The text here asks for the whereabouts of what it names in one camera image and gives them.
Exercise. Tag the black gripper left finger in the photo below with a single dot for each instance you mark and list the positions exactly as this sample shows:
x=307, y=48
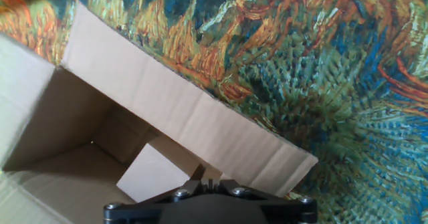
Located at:
x=133, y=210

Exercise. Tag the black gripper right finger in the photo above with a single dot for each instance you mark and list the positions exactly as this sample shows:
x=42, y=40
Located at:
x=287, y=210

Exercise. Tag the brown cardboard box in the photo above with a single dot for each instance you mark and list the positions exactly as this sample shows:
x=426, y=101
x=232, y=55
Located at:
x=167, y=93

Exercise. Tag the sunflower painting tablecloth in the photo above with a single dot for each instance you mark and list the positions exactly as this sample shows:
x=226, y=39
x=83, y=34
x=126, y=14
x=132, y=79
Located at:
x=334, y=83

